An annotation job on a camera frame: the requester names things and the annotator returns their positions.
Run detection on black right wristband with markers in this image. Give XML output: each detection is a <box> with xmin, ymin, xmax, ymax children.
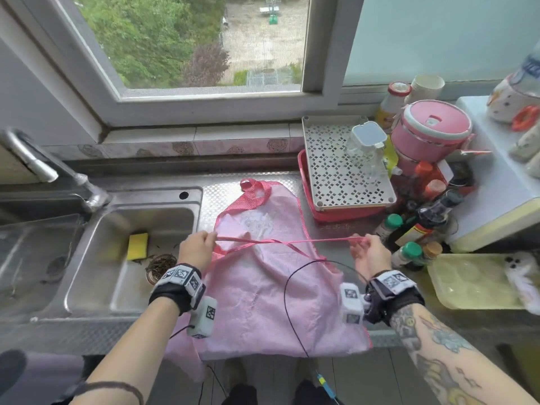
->
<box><xmin>364</xmin><ymin>270</ymin><xmax>426</xmax><ymax>325</ymax></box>

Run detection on person's right hand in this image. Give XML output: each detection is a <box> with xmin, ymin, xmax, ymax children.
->
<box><xmin>349</xmin><ymin>234</ymin><xmax>392</xmax><ymax>282</ymax></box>

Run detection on person's left forearm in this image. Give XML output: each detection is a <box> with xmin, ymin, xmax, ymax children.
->
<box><xmin>82</xmin><ymin>296</ymin><xmax>191</xmax><ymax>405</ymax></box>

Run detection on red plastic tray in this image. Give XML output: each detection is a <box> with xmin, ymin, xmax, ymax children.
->
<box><xmin>297</xmin><ymin>149</ymin><xmax>396</xmax><ymax>224</ymax></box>

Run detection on metal faucet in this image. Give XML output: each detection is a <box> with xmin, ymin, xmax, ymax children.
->
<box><xmin>0</xmin><ymin>128</ymin><xmax>113</xmax><ymax>214</ymax></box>

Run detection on grey purple garment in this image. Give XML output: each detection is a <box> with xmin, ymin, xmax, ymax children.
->
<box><xmin>0</xmin><ymin>349</ymin><xmax>106</xmax><ymax>405</ymax></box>

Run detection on person's right forearm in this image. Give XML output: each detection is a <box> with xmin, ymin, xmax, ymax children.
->
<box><xmin>388</xmin><ymin>303</ymin><xmax>537</xmax><ymax>405</ymax></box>

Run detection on pink checked apron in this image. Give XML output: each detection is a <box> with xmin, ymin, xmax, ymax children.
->
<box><xmin>165</xmin><ymin>178</ymin><xmax>374</xmax><ymax>383</ymax></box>

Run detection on orange capped sauce bottle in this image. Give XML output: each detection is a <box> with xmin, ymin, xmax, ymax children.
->
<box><xmin>408</xmin><ymin>160</ymin><xmax>435</xmax><ymax>199</ymax></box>

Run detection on brown capped seasoning bottle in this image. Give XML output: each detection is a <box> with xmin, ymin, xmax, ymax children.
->
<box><xmin>421</xmin><ymin>241</ymin><xmax>444</xmax><ymax>265</ymax></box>

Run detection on white patterned ceramic jar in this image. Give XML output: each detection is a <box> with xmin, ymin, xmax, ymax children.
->
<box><xmin>487</xmin><ymin>73</ymin><xmax>540</xmax><ymax>132</ymax></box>

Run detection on stainless steel sink basin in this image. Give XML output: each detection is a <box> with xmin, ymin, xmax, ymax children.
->
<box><xmin>63</xmin><ymin>187</ymin><xmax>204</xmax><ymax>318</ymax></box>

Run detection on white right wrist camera module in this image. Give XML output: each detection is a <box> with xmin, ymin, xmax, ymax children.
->
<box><xmin>339</xmin><ymin>282</ymin><xmax>368</xmax><ymax>325</ymax></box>

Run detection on shallow steel sink basin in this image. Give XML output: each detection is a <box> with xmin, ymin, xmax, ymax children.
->
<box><xmin>0</xmin><ymin>213</ymin><xmax>85</xmax><ymax>322</ymax></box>

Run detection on phone in white fuzzy case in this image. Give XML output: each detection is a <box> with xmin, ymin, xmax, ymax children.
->
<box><xmin>504</xmin><ymin>250</ymin><xmax>540</xmax><ymax>315</ymax></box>

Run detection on person's legs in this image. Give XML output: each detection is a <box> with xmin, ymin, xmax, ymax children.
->
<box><xmin>221</xmin><ymin>356</ymin><xmax>344</xmax><ymax>405</ymax></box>

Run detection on pink round lunch container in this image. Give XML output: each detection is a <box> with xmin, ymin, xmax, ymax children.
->
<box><xmin>391</xmin><ymin>100</ymin><xmax>476</xmax><ymax>175</ymax></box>

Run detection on blue and yellow cable connector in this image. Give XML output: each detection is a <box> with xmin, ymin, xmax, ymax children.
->
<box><xmin>316</xmin><ymin>373</ymin><xmax>338</xmax><ymax>401</ymax></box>

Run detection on black wristband with markers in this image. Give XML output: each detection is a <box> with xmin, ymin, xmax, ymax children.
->
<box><xmin>364</xmin><ymin>270</ymin><xmax>426</xmax><ymax>325</ymax></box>
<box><xmin>148</xmin><ymin>263</ymin><xmax>207</xmax><ymax>315</ymax></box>

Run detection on clear plastic bottle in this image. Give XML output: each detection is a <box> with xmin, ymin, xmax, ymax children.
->
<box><xmin>508</xmin><ymin>41</ymin><xmax>540</xmax><ymax>87</ymax></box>

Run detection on thin black cable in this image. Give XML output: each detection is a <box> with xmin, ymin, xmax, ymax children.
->
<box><xmin>283</xmin><ymin>260</ymin><xmax>368</xmax><ymax>405</ymax></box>

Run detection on dark soy sauce bottle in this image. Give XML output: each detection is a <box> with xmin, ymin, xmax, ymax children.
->
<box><xmin>393</xmin><ymin>189</ymin><xmax>464</xmax><ymax>250</ymax></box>

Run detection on clear pitcher with white lid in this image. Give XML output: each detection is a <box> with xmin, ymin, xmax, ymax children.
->
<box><xmin>345</xmin><ymin>121</ymin><xmax>390</xmax><ymax>183</ymax></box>

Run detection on yellow bottle with red cap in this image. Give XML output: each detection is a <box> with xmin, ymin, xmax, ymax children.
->
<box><xmin>375</xmin><ymin>82</ymin><xmax>412</xmax><ymax>132</ymax></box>

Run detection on white perforated drain tray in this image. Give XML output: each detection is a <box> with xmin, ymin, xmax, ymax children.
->
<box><xmin>301</xmin><ymin>115</ymin><xmax>397</xmax><ymax>212</ymax></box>

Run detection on dark band on forearm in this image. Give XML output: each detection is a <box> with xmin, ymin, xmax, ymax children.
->
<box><xmin>75</xmin><ymin>381</ymin><xmax>144</xmax><ymax>405</ymax></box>

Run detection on pale yellow plastic tray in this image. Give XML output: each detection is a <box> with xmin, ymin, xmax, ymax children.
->
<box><xmin>427</xmin><ymin>252</ymin><xmax>533</xmax><ymax>311</ymax></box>

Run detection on green capped seasoning bottle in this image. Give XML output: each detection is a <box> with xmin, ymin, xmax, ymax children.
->
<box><xmin>375</xmin><ymin>213</ymin><xmax>404</xmax><ymax>246</ymax></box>
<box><xmin>391</xmin><ymin>242</ymin><xmax>424</xmax><ymax>271</ymax></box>

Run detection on white appliance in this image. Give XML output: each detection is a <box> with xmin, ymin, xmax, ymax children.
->
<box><xmin>444</xmin><ymin>95</ymin><xmax>540</xmax><ymax>254</ymax></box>

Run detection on yellow sponge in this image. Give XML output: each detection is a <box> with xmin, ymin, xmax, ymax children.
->
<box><xmin>126</xmin><ymin>232</ymin><xmax>150</xmax><ymax>261</ymax></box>

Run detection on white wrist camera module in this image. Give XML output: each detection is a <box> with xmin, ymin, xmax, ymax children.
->
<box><xmin>339</xmin><ymin>282</ymin><xmax>368</xmax><ymax>325</ymax></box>
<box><xmin>187</xmin><ymin>296</ymin><xmax>218</xmax><ymax>339</ymax></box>

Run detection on round metal sink strainer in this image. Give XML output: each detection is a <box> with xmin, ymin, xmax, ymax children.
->
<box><xmin>145</xmin><ymin>254</ymin><xmax>178</xmax><ymax>285</ymax></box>

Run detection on black left wristband with markers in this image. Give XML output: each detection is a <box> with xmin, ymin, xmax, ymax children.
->
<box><xmin>148</xmin><ymin>263</ymin><xmax>207</xmax><ymax>315</ymax></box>

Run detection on white window frame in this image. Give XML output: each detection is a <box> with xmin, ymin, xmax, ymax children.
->
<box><xmin>0</xmin><ymin>0</ymin><xmax>540</xmax><ymax>128</ymax></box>

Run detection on white cup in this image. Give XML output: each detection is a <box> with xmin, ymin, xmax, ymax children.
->
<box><xmin>410</xmin><ymin>74</ymin><xmax>446</xmax><ymax>107</ymax></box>

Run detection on person's left hand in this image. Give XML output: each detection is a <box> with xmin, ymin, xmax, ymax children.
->
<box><xmin>177</xmin><ymin>230</ymin><xmax>218</xmax><ymax>275</ymax></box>

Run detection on white left wrist camera module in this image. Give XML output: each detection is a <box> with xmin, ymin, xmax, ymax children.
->
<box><xmin>187</xmin><ymin>296</ymin><xmax>218</xmax><ymax>339</ymax></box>

